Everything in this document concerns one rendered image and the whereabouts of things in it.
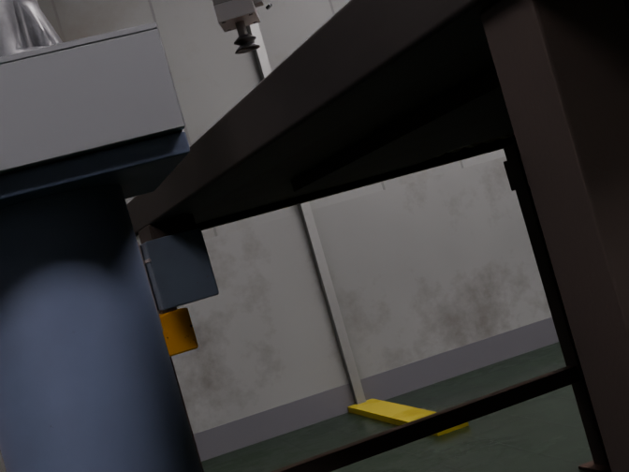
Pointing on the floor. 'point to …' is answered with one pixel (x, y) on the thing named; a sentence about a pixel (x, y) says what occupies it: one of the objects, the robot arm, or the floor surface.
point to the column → (86, 319)
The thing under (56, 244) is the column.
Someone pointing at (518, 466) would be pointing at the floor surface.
